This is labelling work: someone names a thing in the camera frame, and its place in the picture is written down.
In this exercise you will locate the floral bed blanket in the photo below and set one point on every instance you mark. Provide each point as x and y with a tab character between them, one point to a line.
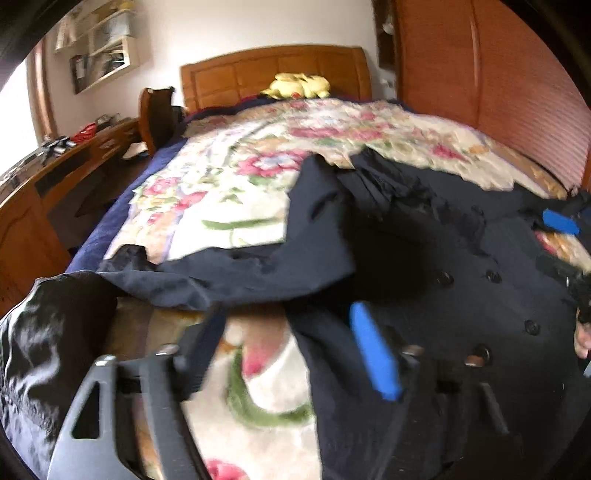
229	187

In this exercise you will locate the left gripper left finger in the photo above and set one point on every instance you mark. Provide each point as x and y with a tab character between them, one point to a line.
97	431

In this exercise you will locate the person's right hand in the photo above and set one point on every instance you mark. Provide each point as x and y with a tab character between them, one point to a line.
582	338

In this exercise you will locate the wooden chair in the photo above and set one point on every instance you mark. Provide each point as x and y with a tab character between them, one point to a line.
158	118

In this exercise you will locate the blue bed sheet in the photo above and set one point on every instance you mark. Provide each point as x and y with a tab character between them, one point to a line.
92	251

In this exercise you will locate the shiny black jacket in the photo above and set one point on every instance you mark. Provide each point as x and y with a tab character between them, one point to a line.
48	342

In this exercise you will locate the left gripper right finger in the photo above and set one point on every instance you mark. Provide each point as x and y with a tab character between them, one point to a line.
442	419

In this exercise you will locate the white wall shelf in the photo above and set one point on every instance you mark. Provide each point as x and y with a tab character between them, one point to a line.
98	41

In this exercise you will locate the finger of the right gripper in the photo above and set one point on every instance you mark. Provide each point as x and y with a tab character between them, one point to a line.
559	270
560	223

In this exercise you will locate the wooden wardrobe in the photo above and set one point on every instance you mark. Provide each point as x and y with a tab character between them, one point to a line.
479	63

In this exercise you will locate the yellow plush toy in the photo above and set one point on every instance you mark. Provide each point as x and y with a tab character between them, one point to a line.
297	86

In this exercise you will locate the red basket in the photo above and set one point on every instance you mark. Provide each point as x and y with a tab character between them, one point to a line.
85	134

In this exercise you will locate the wooden desk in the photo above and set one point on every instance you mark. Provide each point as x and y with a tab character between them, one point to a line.
30	247

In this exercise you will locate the wooden headboard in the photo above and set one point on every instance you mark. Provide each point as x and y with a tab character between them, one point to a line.
228	79

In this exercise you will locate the black trench coat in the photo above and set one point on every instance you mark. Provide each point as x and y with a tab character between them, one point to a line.
445	264

